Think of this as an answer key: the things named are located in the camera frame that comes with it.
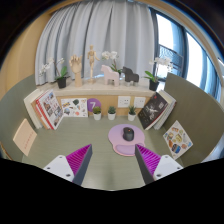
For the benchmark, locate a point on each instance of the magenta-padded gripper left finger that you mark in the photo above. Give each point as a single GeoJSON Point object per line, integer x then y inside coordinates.
{"type": "Point", "coordinates": [58, 166]}

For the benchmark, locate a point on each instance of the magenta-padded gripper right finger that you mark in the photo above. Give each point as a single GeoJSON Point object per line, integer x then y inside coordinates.
{"type": "Point", "coordinates": [166, 165]}

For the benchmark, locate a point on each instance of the black computer mouse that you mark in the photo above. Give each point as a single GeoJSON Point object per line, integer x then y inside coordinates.
{"type": "Point", "coordinates": [128, 134]}

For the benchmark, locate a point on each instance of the purple mouse pad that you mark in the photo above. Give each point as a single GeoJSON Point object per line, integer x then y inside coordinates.
{"type": "Point", "coordinates": [116, 136]}

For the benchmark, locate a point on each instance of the colourful food sticker sheet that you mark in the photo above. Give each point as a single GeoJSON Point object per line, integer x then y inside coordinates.
{"type": "Point", "coordinates": [177, 140]}

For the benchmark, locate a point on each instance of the beige card booklet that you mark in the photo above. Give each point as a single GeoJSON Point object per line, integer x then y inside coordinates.
{"type": "Point", "coordinates": [24, 137]}

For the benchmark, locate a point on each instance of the black-cover book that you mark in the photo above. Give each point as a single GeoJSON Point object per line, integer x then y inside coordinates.
{"type": "Point", "coordinates": [152, 110]}

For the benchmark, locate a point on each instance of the brown cork-cover book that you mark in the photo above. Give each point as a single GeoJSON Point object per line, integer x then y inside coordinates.
{"type": "Point", "coordinates": [36, 111]}

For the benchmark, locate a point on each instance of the small plant in white pot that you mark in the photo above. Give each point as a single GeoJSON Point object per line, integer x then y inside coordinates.
{"type": "Point", "coordinates": [97, 116]}
{"type": "Point", "coordinates": [132, 117]}
{"type": "Point", "coordinates": [111, 116]}

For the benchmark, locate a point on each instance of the wide white sticker sheet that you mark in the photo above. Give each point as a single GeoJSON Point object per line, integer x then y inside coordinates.
{"type": "Point", "coordinates": [74, 107]}

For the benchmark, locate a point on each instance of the thick white book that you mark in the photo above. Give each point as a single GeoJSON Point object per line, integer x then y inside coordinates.
{"type": "Point", "coordinates": [30, 106]}

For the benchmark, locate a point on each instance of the round purple number sign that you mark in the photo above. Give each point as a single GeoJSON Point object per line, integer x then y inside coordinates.
{"type": "Point", "coordinates": [93, 103]}

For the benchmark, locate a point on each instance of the white orchid in black pot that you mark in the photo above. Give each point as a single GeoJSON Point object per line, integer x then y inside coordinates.
{"type": "Point", "coordinates": [61, 82]}
{"type": "Point", "coordinates": [153, 85]}

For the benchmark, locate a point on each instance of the dark grey horse figure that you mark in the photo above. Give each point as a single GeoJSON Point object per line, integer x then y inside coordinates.
{"type": "Point", "coordinates": [130, 76]}

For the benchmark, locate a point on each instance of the wooden hand model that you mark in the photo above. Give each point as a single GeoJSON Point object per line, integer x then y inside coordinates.
{"type": "Point", "coordinates": [76, 66]}

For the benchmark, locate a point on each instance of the pink horse figure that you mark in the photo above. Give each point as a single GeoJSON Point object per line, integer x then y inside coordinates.
{"type": "Point", "coordinates": [110, 75]}

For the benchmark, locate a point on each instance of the dark-framed window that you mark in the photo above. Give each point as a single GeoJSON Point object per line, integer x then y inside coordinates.
{"type": "Point", "coordinates": [196, 60]}

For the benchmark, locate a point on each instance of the wooden mannequin figure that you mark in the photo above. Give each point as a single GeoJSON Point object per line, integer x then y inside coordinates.
{"type": "Point", "coordinates": [92, 61]}

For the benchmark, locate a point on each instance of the white orchid behind horse figures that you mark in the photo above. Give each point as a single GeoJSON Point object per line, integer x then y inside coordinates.
{"type": "Point", "coordinates": [110, 55]}

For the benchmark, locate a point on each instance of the grey curtain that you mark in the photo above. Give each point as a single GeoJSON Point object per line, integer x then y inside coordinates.
{"type": "Point", "coordinates": [100, 30]}

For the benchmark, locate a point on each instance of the white wall switch plate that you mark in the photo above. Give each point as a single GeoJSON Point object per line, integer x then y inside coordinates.
{"type": "Point", "coordinates": [139, 102]}

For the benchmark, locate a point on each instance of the white wall socket plate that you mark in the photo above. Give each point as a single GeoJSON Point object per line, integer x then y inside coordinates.
{"type": "Point", "coordinates": [124, 101]}

